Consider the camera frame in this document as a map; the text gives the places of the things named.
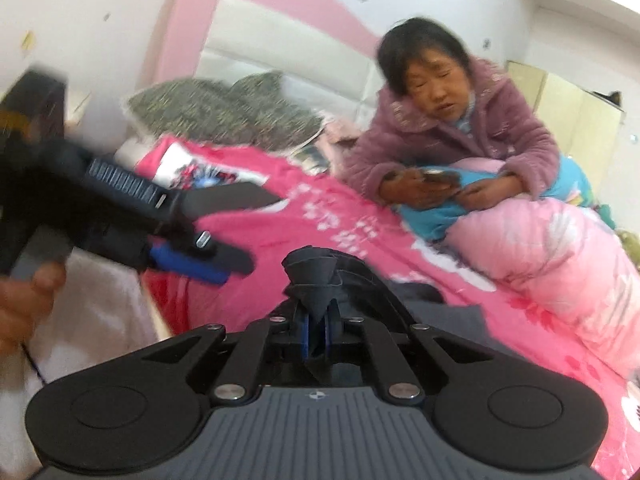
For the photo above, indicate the pink and white headboard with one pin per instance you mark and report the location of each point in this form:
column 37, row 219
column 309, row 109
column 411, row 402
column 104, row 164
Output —
column 280, row 35

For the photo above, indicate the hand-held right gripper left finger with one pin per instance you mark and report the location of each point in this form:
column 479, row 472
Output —
column 303, row 340

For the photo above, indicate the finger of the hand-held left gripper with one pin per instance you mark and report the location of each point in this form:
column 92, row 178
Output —
column 225, row 200
column 195, row 262

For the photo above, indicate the pink quilt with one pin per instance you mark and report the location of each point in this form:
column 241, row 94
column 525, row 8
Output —
column 545, row 250

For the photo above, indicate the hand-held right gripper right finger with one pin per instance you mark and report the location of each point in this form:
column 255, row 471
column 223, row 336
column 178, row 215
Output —
column 330, row 340

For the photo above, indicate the dark grey garment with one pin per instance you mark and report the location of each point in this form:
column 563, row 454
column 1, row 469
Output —
column 380, row 285

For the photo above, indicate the white fuzzy cloth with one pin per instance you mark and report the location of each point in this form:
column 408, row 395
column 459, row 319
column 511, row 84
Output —
column 95, row 310

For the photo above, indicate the dark box with yellow mark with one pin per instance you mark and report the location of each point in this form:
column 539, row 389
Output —
column 30, row 105

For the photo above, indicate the green floral pillow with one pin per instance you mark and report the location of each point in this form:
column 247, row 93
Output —
column 215, row 110

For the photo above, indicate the light pink cloth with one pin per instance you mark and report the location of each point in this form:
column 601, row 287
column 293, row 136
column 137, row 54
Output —
column 342, row 132

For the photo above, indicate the grey-blue frilled cloth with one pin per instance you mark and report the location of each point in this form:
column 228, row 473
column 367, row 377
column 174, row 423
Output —
column 312, row 160

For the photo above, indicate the pale yellow wardrobe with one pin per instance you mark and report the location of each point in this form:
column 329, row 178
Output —
column 565, row 130

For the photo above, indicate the person's left hand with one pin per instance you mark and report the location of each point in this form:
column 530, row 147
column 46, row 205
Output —
column 25, row 305

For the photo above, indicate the blue pillow with yellow dot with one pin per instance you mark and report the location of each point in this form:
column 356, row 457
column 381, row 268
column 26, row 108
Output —
column 430, row 220

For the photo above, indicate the pink floral bed sheet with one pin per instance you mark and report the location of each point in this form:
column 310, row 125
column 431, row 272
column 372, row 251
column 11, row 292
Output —
column 325, row 220

